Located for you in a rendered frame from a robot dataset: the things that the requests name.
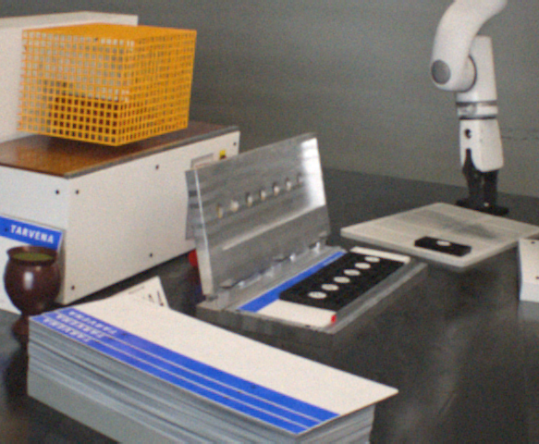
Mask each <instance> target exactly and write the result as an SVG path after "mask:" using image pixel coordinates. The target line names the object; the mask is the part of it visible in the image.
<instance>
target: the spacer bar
mask: <svg viewBox="0 0 539 444"><path fill-rule="evenodd" d="M351 251H353V252H358V253H367V254H372V255H377V256H382V257H386V258H391V259H397V260H401V261H405V265H406V264H407V263H408V262H409V261H410V258H409V257H407V256H402V255H397V254H391V253H382V252H378V251H373V250H367V249H363V248H358V247H356V248H354V249H352V250H351Z"/></svg>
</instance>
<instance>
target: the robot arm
mask: <svg viewBox="0 0 539 444"><path fill-rule="evenodd" d="M508 1H509V0H456V1H455V2H453V3H452V4H451V5H450V7H449V8H448V10H447V11H446V13H444V14H443V16H442V18H441V19H440V22H439V25H438V27H437V29H436V31H435V37H434V39H435V40H434V44H433V48H432V53H431V56H430V59H431V62H430V77H431V80H432V83H433V84H434V85H435V86H436V87H437V88H438V89H440V90H442V91H446V92H455V99H456V107H455V110H456V115H458V116H459V115H461V117H459V120H460V121H461V122H460V156H461V163H462V171H461V172H462V174H463V176H464V177H465V179H466V180H467V186H468V187H469V198H470V208H484V207H485V204H484V202H487V203H490V204H497V203H498V200H497V183H498V178H497V175H498V174H497V173H498V170H499V169H500V168H501V167H502V166H503V154H502V145H501V140H500V137H499V130H498V125H497V121H496V116H493V114H496V113H498V106H497V105H496V81H495V72H494V58H493V55H492V39H491V37H490V36H488V35H482V34H476V33H477V32H478V31H479V30H480V29H481V28H482V26H483V25H484V24H485V23H486V21H487V20H489V19H491V18H492V17H493V16H495V15H497V14H499V13H501V12H503V11H505V10H504V9H505V8H506V7H507V5H508ZM486 172H488V174H487V173H486ZM475 175H477V178H476V176H475ZM482 175H483V180H484V183H483V184H482ZM481 184H482V187H481Z"/></svg>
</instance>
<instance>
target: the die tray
mask: <svg viewBox="0 0 539 444"><path fill-rule="evenodd" d="M341 236H343V237H347V238H351V239H355V240H359V241H366V242H369V243H373V244H377V246H381V247H385V248H388V249H393V250H396V251H400V252H404V253H410V254H414V255H418V256H421V257H424V258H428V259H432V260H436V261H439V262H443V263H447V264H450V265H456V266H468V265H472V264H475V262H478V261H480V260H482V259H484V258H487V257H490V256H492V255H495V254H498V253H502V252H504V251H506V250H509V249H511V248H514V247H516V246H517V245H518V243H519V238H522V239H529V240H533V239H535V238H538V237H539V228H538V227H535V226H532V225H527V224H523V223H521V222H516V221H512V220H507V219H505V218H501V217H495V216H488V215H485V214H484V213H481V212H477V211H473V210H469V209H465V208H461V207H457V206H453V205H449V204H444V203H435V204H431V205H427V206H425V207H421V208H417V209H413V210H410V211H407V212H403V213H399V214H395V215H392V216H385V218H381V219H377V220H374V221H370V222H366V223H362V224H359V225H355V226H350V227H347V228H342V229H341ZM424 236H427V237H431V238H436V239H440V240H444V241H452V242H456V243H459V244H464V245H468V246H471V247H472V252H471V253H468V254H466V255H463V256H461V258H459V256H458V257H456V255H454V256H451V254H450V255H447V253H446V254H444V253H440V252H435V251H432V250H428V249H424V248H420V247H416V246H413V245H414V240H417V239H419V238H421V237H424Z"/></svg>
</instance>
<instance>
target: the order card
mask: <svg viewBox="0 0 539 444"><path fill-rule="evenodd" d="M124 295H135V296H137V297H140V298H142V299H143V300H145V301H147V302H153V303H155V304H158V305H161V306H164V307H165V308H168V305H167V302H166V299H165V295H164V291H163V288H162V284H160V281H159V278H158V277H155V278H153V279H151V280H149V281H146V282H144V283H142V284H140V285H138V286H136V287H134V288H132V289H129V290H126V291H124V292H122V293H119V294H118V295H116V296H114V297H111V298H109V299H113V298H116V297H120V296H124Z"/></svg>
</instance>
